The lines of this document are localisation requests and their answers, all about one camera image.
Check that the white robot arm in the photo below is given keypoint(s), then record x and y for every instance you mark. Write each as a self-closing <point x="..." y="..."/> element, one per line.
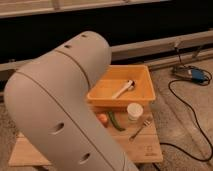
<point x="46" y="98"/>

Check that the white lidded cup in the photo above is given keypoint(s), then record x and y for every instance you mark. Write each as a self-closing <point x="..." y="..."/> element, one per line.
<point x="135" y="111"/>

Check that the orange plastic bin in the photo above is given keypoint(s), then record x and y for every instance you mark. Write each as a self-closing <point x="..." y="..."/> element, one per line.
<point x="122" y="85"/>

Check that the white spoon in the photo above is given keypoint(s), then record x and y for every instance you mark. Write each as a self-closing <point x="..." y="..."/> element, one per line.
<point x="128" y="86"/>

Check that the green pepper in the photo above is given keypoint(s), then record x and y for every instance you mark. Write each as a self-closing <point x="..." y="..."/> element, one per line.
<point x="114" y="122"/>

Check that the red yellow apple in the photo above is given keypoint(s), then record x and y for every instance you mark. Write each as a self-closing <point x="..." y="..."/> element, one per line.
<point x="103" y="119"/>

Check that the metal fork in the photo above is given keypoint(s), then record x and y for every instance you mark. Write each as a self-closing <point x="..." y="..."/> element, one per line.
<point x="145" y="124"/>

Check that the wooden table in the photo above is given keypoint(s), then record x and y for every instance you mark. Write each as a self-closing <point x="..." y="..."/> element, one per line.
<point x="145" y="148"/>

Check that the blue power adapter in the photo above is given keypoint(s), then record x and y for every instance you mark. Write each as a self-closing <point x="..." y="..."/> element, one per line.
<point x="189" y="73"/>

